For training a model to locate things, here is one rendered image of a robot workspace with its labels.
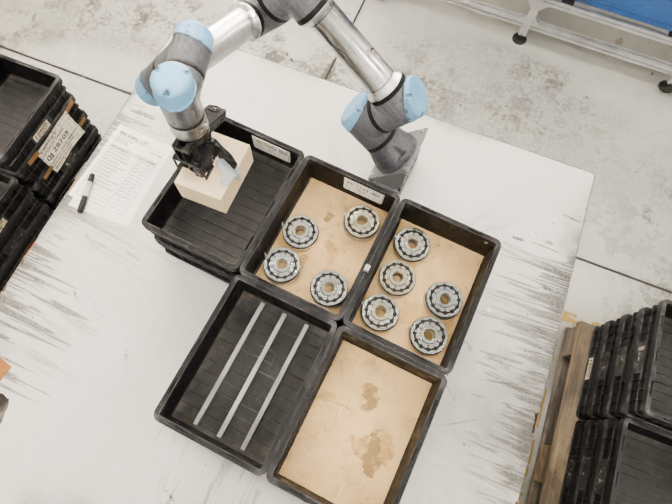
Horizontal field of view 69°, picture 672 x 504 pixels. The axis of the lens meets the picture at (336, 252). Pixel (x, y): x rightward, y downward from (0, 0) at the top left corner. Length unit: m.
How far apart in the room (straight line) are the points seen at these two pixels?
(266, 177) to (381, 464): 0.86
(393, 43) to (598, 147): 1.22
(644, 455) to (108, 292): 1.84
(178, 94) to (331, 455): 0.91
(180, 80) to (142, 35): 2.18
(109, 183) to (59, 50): 1.52
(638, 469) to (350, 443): 1.10
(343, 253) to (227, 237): 0.34
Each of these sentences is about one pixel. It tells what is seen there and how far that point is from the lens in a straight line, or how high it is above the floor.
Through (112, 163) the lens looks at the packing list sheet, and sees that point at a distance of 1.81.
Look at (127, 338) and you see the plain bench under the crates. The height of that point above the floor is 0.70.
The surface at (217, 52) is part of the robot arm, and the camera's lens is 1.22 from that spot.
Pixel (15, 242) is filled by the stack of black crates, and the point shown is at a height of 0.28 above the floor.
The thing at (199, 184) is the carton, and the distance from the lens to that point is 1.21.
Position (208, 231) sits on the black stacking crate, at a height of 0.83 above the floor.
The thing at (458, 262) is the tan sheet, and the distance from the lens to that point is 1.46.
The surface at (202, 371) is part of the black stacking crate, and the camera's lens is 1.37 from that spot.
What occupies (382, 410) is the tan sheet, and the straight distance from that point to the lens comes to 1.34.
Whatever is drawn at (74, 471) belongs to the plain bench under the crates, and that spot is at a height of 0.70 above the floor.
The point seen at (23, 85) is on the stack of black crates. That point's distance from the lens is 2.43.
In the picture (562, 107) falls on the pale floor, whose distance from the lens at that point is 2.99.
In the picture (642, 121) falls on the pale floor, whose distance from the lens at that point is 3.16.
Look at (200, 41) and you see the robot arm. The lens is 1.03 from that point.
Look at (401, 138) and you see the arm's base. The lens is 1.56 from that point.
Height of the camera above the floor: 2.16
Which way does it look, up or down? 70 degrees down
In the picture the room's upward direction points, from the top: 6 degrees clockwise
